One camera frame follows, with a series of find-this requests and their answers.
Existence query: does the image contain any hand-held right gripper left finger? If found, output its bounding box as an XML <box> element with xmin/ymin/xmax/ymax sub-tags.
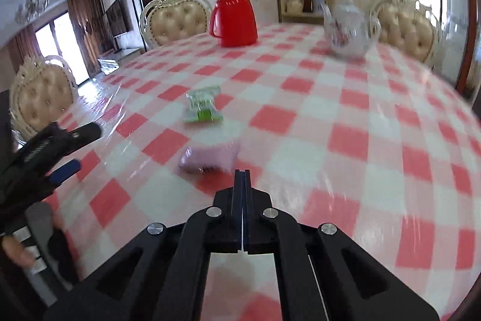
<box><xmin>43</xmin><ymin>168</ymin><xmax>245</xmax><ymax>321</ymax></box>

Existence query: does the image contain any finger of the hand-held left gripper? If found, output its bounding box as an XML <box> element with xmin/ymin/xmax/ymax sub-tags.
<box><xmin>46</xmin><ymin>160</ymin><xmax>82</xmax><ymax>187</ymax></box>
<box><xmin>56</xmin><ymin>122</ymin><xmax>103</xmax><ymax>155</ymax></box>

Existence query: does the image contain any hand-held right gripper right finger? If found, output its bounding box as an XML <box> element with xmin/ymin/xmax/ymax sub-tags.
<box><xmin>244</xmin><ymin>168</ymin><xmax>440</xmax><ymax>321</ymax></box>

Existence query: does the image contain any pink snack packet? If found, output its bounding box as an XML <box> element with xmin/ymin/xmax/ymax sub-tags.
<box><xmin>177</xmin><ymin>142</ymin><xmax>241</xmax><ymax>173</ymax></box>

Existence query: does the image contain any person's left hand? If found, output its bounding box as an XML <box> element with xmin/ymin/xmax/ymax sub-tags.
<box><xmin>0</xmin><ymin>218</ymin><xmax>79</xmax><ymax>284</ymax></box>

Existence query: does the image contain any cream tufted dining chair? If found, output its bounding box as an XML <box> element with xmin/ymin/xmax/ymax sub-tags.
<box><xmin>139</xmin><ymin>0</ymin><xmax>214</xmax><ymax>51</ymax></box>
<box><xmin>369</xmin><ymin>0</ymin><xmax>443</xmax><ymax>66</ymax></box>
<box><xmin>8</xmin><ymin>55</ymin><xmax>78</xmax><ymax>147</ymax></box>

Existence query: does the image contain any white television cabinet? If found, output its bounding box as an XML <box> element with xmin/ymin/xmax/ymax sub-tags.
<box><xmin>97</xmin><ymin>47</ymin><xmax>145</xmax><ymax>75</ymax></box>

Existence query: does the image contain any green white snack packet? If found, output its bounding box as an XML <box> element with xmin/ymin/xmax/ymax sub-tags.
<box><xmin>183</xmin><ymin>85</ymin><xmax>223</xmax><ymax>124</ymax></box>

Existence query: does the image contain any brown curtain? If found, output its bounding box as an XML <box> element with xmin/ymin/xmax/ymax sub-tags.
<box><xmin>67</xmin><ymin>0</ymin><xmax>113</xmax><ymax>79</ymax></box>

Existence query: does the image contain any black flat television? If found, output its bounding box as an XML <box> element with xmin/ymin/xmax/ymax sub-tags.
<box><xmin>103</xmin><ymin>0</ymin><xmax>130</xmax><ymax>39</ymax></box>

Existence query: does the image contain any ceiling chandelier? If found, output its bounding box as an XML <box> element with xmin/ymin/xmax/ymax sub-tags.
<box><xmin>14</xmin><ymin>0</ymin><xmax>51</xmax><ymax>24</ymax></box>

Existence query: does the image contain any red thermos jug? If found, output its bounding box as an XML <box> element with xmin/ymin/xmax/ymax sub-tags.
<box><xmin>208</xmin><ymin>0</ymin><xmax>259</xmax><ymax>48</ymax></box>

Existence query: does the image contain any white floral teapot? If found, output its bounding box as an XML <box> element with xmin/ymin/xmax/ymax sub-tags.
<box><xmin>319</xmin><ymin>0</ymin><xmax>382</xmax><ymax>60</ymax></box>

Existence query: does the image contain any wood framed glass door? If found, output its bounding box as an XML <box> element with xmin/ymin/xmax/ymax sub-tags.
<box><xmin>381</xmin><ymin>0</ymin><xmax>481</xmax><ymax>100</ymax></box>

